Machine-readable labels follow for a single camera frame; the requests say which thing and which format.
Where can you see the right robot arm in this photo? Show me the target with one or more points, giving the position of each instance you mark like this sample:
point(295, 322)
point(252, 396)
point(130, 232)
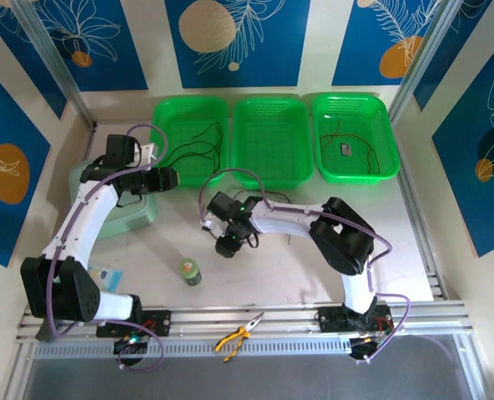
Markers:
point(288, 216)

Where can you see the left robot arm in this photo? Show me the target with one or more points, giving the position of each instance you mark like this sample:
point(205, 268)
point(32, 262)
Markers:
point(84, 216)

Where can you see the small green jar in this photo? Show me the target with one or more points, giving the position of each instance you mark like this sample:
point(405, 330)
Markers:
point(189, 271)

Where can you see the pale green plastic lid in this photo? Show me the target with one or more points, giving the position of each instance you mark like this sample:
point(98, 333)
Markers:
point(134, 216)

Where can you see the green plastic mesh basket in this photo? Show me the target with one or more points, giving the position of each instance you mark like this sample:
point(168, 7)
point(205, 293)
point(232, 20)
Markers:
point(188, 116)
point(355, 112)
point(271, 141)

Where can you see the blue wipes packet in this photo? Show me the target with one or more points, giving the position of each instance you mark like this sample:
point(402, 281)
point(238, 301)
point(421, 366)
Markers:
point(107, 277)

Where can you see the small black label tag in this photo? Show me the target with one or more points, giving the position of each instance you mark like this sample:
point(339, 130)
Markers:
point(345, 149)

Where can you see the grey sponge block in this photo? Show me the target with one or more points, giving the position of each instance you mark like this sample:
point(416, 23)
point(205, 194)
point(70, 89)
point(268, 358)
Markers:
point(43, 333)

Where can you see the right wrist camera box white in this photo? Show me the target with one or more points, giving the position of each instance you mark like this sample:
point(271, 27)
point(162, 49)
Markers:
point(213, 227)

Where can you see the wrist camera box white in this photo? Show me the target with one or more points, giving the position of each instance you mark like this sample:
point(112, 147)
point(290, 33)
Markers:
point(146, 152)
point(213, 227)

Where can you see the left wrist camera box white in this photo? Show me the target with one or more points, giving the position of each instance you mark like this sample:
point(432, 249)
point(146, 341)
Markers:
point(146, 152)

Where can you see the aluminium extrusion rail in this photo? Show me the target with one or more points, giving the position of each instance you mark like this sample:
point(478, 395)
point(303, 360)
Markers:
point(205, 321)

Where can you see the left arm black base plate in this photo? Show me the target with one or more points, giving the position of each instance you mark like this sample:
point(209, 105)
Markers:
point(161, 323)

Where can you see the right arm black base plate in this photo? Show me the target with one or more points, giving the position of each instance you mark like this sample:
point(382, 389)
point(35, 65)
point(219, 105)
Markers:
point(330, 321)

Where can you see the aluminium frame post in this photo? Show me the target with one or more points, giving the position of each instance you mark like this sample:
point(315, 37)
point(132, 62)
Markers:
point(51, 54)
point(417, 66)

